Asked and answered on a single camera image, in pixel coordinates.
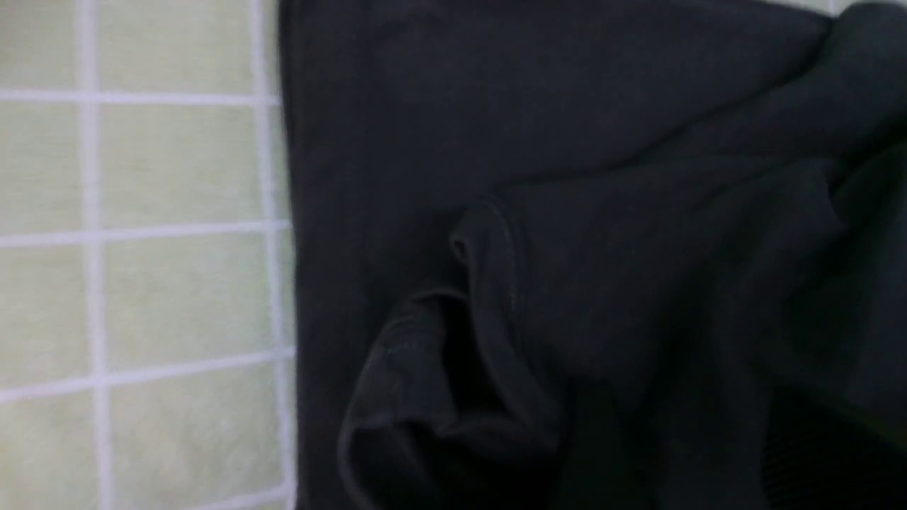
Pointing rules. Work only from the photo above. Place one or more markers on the gray long-sleeved shirt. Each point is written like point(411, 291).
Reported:
point(597, 254)

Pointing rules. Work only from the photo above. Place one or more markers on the light green checkered tablecloth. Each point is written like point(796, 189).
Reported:
point(147, 337)

